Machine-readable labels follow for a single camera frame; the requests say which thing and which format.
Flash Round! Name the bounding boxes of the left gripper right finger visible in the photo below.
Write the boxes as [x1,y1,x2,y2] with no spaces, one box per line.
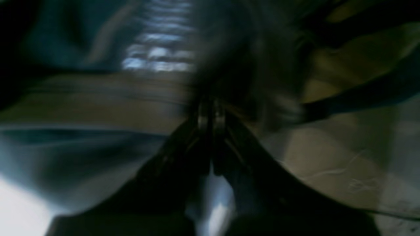
[212,102,380,236]

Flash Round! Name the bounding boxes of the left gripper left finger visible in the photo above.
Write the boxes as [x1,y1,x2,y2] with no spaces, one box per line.
[46,102,210,236]

